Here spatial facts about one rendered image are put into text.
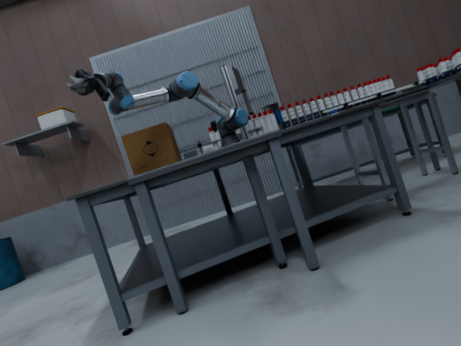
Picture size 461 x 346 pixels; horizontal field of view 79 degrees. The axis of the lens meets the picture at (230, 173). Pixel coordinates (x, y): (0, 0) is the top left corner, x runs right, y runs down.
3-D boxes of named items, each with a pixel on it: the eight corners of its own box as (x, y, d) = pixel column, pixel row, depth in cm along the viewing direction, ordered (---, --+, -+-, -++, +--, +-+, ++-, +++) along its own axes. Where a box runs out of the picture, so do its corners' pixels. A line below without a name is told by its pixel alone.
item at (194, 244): (313, 202, 337) (293, 139, 336) (414, 213, 196) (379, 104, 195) (146, 266, 295) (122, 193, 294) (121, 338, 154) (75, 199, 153)
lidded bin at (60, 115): (79, 125, 493) (75, 111, 493) (66, 121, 455) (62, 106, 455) (54, 133, 493) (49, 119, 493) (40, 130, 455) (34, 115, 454)
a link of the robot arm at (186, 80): (239, 121, 201) (173, 76, 174) (252, 113, 189) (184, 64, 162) (234, 134, 196) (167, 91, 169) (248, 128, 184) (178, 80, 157)
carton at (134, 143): (183, 163, 204) (171, 128, 203) (178, 161, 180) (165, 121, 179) (143, 176, 202) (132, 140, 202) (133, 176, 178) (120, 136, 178)
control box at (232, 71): (245, 91, 236) (239, 70, 236) (239, 88, 221) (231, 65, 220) (234, 96, 240) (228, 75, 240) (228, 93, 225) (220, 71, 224)
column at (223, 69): (250, 145, 227) (225, 66, 226) (252, 144, 222) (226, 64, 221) (245, 147, 226) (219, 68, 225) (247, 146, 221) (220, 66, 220)
